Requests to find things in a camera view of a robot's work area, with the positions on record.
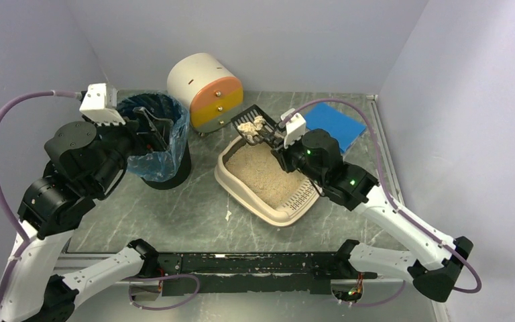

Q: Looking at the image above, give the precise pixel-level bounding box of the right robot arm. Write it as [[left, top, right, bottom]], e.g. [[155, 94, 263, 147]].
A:
[[264, 129, 473, 303]]

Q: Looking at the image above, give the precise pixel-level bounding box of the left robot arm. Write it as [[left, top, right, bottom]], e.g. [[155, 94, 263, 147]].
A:
[[0, 107, 172, 321]]

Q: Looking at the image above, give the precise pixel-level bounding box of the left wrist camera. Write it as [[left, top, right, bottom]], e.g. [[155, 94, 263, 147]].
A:
[[79, 83, 125, 126]]

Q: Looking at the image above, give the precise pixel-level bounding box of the beige litter box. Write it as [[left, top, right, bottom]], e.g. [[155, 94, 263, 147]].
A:
[[215, 138, 319, 227]]

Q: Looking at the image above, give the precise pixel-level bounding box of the cylindrical mini drawer cabinet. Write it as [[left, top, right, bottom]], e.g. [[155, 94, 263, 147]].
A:
[[166, 53, 244, 133]]

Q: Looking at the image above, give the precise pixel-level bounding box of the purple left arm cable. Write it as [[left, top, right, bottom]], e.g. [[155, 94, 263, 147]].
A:
[[0, 90, 83, 322]]

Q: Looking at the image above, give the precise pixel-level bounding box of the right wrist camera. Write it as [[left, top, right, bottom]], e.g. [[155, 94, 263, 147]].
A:
[[279, 109, 306, 148]]

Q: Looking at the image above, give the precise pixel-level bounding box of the black bin with blue bag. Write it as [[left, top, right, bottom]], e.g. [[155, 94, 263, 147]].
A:
[[117, 92, 192, 190]]

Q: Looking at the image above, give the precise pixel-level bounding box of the litter clump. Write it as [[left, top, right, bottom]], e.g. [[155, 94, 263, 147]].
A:
[[237, 115, 266, 141]]

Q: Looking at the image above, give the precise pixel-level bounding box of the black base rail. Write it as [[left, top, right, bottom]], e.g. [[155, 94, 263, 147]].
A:
[[137, 252, 377, 297]]

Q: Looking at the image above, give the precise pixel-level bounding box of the blue flat pad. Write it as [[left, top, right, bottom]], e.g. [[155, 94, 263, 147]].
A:
[[304, 103, 366, 154]]

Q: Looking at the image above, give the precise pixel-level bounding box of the black litter scoop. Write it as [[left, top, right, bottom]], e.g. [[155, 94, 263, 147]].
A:
[[231, 105, 283, 147]]

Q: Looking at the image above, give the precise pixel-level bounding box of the sand litter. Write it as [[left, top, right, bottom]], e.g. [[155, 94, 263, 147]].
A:
[[225, 144, 305, 208]]

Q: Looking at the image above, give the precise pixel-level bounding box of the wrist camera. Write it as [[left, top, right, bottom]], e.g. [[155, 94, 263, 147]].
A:
[[79, 83, 125, 126], [279, 109, 306, 148]]

